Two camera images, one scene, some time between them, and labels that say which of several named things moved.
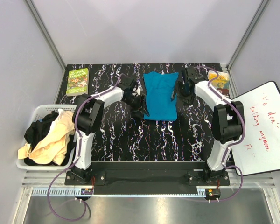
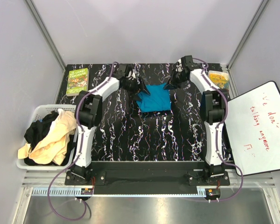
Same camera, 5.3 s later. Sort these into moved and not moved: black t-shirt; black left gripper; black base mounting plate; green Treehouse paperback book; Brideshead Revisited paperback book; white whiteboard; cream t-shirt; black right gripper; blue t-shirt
Moved: blue t-shirt; black left gripper; black right gripper
Not moved: white whiteboard; cream t-shirt; black base mounting plate; Brideshead Revisited paperback book; green Treehouse paperback book; black t-shirt
